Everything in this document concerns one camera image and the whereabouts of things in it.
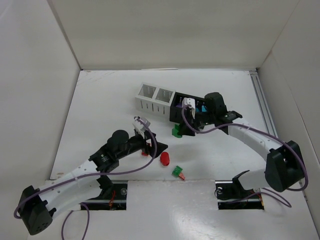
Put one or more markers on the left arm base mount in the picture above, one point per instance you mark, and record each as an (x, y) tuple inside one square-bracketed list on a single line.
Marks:
[(114, 199)]

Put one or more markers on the black double container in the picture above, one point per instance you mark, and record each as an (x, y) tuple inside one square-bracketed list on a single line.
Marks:
[(175, 114)]

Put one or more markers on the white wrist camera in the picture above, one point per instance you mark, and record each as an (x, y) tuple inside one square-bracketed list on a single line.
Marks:
[(191, 104), (140, 124)]

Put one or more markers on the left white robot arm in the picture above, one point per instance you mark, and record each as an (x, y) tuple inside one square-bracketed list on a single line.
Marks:
[(38, 207)]

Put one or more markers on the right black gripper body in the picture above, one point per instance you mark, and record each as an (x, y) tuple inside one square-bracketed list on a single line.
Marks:
[(189, 125)]

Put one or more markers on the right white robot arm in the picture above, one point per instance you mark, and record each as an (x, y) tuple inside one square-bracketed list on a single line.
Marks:
[(284, 165)]

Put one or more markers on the green notched lego brick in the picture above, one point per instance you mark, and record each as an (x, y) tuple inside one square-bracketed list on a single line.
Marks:
[(176, 131)]

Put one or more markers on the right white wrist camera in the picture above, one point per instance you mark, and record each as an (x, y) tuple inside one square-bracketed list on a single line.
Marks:
[(191, 104)]

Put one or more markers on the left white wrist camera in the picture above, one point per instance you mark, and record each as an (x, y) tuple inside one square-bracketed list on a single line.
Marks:
[(140, 124)]

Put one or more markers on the red oval lego piece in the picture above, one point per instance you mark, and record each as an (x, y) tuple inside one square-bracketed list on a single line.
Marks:
[(165, 159)]

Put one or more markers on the small red lego piece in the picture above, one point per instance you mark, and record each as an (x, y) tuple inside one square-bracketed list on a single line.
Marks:
[(181, 176)]

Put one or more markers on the white double container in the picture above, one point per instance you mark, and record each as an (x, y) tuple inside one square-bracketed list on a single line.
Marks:
[(154, 99)]

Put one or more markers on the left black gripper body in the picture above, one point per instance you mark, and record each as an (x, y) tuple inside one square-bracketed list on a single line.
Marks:
[(149, 146)]

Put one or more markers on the green square lego brick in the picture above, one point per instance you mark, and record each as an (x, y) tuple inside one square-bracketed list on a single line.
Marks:
[(177, 171)]

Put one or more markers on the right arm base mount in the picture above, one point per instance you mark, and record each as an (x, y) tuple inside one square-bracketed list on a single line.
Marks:
[(232, 196)]

